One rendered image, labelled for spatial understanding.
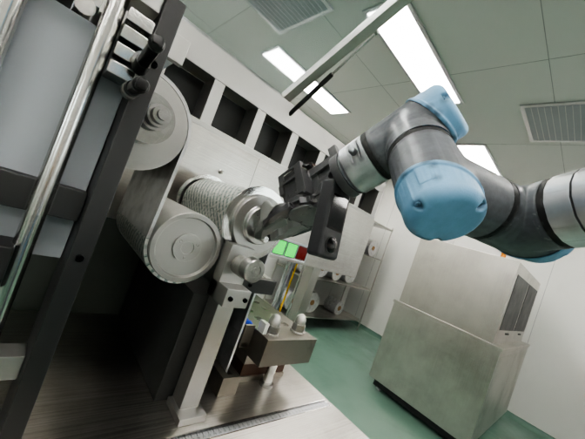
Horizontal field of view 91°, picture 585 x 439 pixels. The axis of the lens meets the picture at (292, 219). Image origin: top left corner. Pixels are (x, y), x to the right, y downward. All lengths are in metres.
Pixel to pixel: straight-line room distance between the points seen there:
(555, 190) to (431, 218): 0.12
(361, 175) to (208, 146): 0.55
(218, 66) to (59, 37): 0.58
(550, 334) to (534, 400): 0.79
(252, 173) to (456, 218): 0.72
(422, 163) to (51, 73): 0.35
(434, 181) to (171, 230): 0.38
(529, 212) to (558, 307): 4.48
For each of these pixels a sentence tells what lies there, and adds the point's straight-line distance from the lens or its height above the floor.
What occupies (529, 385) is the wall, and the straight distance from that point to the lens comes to 4.91.
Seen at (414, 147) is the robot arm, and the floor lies 1.39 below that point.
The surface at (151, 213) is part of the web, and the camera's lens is 0.51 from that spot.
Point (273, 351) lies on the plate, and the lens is 0.68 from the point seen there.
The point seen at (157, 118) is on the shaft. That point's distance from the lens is 0.36.
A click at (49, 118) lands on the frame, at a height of 1.29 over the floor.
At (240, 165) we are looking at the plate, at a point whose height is 1.39.
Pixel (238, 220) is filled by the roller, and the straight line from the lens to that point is 0.53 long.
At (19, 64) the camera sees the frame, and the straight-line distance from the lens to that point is 0.36.
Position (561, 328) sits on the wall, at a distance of 4.84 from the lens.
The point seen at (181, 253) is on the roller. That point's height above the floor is 1.16.
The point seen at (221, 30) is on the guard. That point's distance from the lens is 0.92.
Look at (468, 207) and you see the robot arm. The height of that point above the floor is 1.34.
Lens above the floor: 1.27
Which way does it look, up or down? 2 degrees up
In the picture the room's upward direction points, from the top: 20 degrees clockwise
